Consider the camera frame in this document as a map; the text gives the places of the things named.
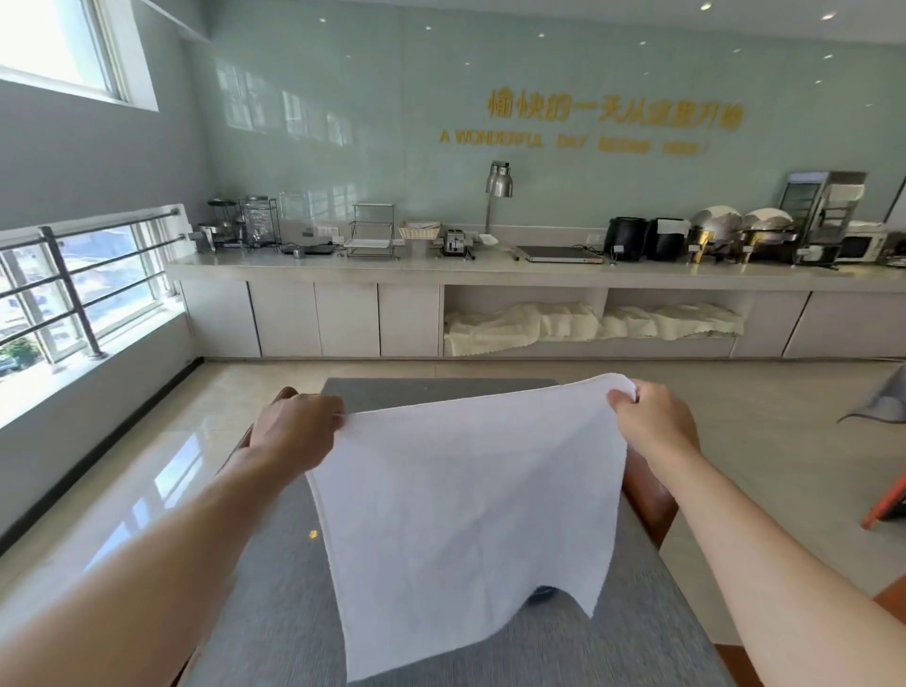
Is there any metal wire rack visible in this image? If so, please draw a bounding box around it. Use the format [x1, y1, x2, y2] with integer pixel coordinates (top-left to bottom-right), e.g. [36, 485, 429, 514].
[344, 202, 397, 260]

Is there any black soup kettle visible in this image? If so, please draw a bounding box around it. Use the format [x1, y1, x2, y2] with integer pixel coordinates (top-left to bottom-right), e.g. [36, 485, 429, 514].
[605, 215, 649, 261]
[645, 217, 692, 261]

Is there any flat black warming plate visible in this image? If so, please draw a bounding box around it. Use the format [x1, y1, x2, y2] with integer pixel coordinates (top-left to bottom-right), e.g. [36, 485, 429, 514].
[514, 244, 607, 264]

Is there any light brown leather chair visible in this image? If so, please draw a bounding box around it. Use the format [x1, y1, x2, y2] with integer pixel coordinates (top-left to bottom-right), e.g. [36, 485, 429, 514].
[621, 445, 680, 553]
[714, 573, 906, 687]

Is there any pale yellow cloth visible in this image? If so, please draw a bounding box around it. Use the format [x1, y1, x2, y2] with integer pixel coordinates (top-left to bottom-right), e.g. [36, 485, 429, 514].
[601, 304, 746, 341]
[444, 301, 607, 358]

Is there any grey metal window railing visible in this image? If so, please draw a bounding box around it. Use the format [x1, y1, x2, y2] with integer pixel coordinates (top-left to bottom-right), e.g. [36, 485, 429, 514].
[0, 206, 207, 362]

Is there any white cabinet counter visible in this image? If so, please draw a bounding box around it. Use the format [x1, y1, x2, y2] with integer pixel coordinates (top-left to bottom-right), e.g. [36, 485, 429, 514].
[166, 240, 906, 362]

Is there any silver heat lamp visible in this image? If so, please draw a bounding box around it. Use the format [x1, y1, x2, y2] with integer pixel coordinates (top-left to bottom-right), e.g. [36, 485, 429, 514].
[475, 160, 514, 249]

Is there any white cloth napkin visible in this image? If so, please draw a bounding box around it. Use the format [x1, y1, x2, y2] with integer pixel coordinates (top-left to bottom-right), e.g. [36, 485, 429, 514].
[305, 373, 638, 684]

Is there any person's right hand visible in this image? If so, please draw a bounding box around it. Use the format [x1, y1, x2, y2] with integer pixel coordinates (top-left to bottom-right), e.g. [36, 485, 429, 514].
[606, 378, 702, 486]

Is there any person's left forearm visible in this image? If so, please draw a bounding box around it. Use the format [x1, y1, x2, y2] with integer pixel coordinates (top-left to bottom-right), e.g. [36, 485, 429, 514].
[0, 442, 306, 687]

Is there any gold wall lettering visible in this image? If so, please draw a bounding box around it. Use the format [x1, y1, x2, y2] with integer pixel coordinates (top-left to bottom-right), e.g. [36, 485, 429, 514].
[438, 86, 748, 157]

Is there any silver chafing dish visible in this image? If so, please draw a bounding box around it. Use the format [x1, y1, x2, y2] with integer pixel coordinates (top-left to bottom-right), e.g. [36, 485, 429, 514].
[739, 206, 797, 267]
[684, 205, 745, 267]

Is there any low window with white frame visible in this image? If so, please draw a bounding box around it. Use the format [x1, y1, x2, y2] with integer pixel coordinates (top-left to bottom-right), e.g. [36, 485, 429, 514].
[0, 205, 189, 383]

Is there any person's right forearm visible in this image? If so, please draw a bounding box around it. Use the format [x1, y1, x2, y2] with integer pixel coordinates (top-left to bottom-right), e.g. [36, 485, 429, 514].
[654, 449, 906, 687]

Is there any glass display warmer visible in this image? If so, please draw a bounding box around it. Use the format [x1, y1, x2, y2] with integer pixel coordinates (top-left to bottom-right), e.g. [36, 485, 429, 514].
[778, 169, 868, 267]

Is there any grey cloth-covered table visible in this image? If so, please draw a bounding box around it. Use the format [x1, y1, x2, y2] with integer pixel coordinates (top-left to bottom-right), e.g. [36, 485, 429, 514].
[180, 377, 737, 687]
[838, 364, 906, 426]

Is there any orange chair leg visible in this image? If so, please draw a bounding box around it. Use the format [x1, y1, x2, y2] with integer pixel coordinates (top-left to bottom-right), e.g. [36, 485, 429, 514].
[860, 470, 906, 532]

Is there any white microwave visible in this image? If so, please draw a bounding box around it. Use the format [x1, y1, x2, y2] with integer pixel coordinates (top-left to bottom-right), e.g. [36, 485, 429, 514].
[834, 227, 890, 264]

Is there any dark brown leather chair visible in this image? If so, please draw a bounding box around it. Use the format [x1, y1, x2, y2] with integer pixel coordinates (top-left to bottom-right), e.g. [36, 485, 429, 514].
[215, 385, 298, 476]

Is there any glass juice dispenser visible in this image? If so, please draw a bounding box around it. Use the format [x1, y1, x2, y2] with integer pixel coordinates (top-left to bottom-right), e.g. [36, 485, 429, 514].
[240, 194, 281, 249]

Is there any high window with white frame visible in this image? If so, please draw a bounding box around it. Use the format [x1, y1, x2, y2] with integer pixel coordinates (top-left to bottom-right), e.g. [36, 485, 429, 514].
[0, 0, 160, 113]

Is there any person's left hand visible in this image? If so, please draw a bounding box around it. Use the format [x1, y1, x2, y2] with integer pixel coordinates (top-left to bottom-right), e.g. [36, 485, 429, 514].
[247, 386, 346, 486]

